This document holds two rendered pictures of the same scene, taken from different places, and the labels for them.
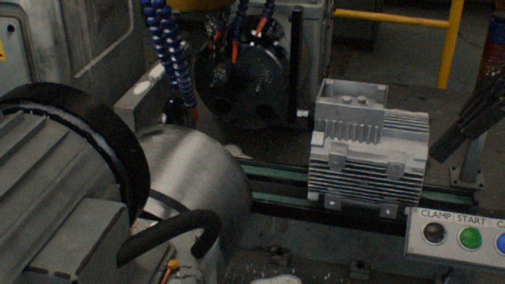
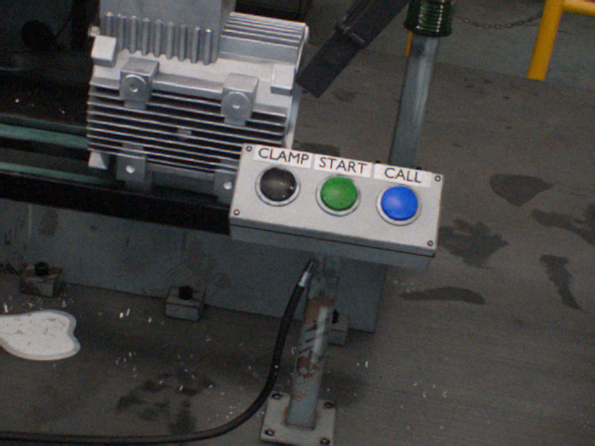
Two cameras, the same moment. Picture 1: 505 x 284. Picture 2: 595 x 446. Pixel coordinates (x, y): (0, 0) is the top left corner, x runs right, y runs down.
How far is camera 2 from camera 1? 0.21 m
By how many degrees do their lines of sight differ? 11
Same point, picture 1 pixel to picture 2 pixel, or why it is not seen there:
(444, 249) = (293, 213)
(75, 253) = not seen: outside the picture
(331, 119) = (128, 15)
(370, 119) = (197, 15)
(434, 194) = not seen: hidden behind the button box
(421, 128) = (289, 39)
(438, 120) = (365, 96)
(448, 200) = not seen: hidden behind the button
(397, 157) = (240, 83)
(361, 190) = (181, 147)
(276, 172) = (47, 134)
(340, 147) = (142, 65)
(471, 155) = (402, 134)
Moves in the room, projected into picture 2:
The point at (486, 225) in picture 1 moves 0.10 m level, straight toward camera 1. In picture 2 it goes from (367, 174) to (328, 228)
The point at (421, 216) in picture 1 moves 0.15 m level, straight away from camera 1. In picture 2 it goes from (258, 157) to (299, 92)
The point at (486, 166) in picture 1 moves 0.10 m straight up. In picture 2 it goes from (434, 164) to (447, 103)
